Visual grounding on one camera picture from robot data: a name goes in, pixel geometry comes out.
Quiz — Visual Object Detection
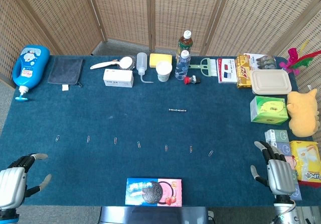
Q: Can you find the yellow plush toy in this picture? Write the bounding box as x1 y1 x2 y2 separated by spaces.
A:
286 88 320 137

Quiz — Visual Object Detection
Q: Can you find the white cardboard box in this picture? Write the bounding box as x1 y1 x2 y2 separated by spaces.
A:
103 68 134 88

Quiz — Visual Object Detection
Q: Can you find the blue carpet table cover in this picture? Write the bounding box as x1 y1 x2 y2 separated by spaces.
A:
0 55 321 207

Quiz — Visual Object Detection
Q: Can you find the white paper cup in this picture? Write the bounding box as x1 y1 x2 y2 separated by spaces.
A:
155 60 173 82

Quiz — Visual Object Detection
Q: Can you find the white plastic scoop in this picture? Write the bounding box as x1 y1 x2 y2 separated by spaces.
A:
89 56 133 70

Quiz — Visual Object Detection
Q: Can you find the beige lidded food container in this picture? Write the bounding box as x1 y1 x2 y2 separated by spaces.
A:
250 69 293 95

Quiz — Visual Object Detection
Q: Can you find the green tea bottle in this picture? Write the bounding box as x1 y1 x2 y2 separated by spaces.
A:
175 30 194 60

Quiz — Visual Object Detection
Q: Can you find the blue cartoon detergent bottle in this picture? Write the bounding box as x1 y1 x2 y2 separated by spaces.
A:
12 45 50 101

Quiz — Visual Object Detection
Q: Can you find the red and white flat box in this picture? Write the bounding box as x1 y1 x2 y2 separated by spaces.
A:
217 58 238 84

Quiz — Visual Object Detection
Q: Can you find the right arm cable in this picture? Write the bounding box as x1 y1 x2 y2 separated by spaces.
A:
274 200 297 222

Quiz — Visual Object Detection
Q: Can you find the multicolour tissue pack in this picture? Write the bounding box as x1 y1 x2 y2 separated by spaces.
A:
264 129 302 201

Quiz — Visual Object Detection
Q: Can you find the printed picture booklet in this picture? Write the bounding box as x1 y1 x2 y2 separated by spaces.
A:
243 53 278 71

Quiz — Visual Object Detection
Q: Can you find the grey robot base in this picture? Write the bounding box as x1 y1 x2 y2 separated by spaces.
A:
99 205 209 224

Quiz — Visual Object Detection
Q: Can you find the red emergency stop button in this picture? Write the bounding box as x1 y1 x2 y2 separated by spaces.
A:
184 75 202 85

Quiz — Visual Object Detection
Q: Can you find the green tissue box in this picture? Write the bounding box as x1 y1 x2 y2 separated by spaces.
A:
249 95 289 125

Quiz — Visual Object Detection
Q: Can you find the grey zipper pouch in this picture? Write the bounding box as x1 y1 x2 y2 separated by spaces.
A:
47 57 84 91

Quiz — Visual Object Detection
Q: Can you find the yellow sponge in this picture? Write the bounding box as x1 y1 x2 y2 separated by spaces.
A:
149 53 173 68

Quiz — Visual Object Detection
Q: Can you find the Oreo cookie box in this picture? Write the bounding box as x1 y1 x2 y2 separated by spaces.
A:
124 177 183 206

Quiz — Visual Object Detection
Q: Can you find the yellow snack package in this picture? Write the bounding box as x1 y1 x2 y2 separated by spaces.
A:
236 54 252 89

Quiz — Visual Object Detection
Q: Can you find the translucent squeeze wash bottle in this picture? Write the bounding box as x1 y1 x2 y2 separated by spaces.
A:
136 52 154 84

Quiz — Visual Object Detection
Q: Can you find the green hand brush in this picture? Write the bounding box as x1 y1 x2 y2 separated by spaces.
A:
188 57 218 77

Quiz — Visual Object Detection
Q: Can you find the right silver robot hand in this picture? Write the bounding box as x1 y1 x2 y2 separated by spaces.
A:
250 140 296 203

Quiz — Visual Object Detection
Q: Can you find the wicker folding screen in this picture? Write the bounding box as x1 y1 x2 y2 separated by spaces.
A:
0 0 321 144

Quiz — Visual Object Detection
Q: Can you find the pink green feather shuttlecock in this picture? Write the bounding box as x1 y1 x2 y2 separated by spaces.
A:
279 40 321 76

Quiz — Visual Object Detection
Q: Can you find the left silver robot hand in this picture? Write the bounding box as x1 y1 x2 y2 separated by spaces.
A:
0 153 53 209

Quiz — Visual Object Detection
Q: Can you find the clear water bottle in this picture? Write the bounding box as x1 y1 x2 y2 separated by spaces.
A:
175 50 191 80

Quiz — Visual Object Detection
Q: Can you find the yellow snack bag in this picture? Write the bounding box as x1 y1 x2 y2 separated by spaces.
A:
289 140 321 187

